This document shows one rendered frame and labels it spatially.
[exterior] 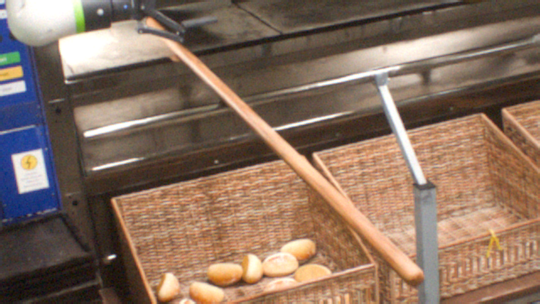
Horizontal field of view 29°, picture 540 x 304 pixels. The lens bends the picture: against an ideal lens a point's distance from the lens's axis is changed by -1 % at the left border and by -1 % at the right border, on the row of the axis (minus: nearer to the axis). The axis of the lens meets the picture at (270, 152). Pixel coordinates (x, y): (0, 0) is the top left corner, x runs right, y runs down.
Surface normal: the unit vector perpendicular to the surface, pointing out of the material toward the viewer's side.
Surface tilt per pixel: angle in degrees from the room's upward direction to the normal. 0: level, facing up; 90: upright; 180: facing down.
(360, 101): 70
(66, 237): 0
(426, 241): 90
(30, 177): 90
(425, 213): 90
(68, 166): 90
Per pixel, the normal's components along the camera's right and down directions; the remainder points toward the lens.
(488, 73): 0.29, -0.01
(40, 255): -0.10, -0.92
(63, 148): 0.34, 0.33
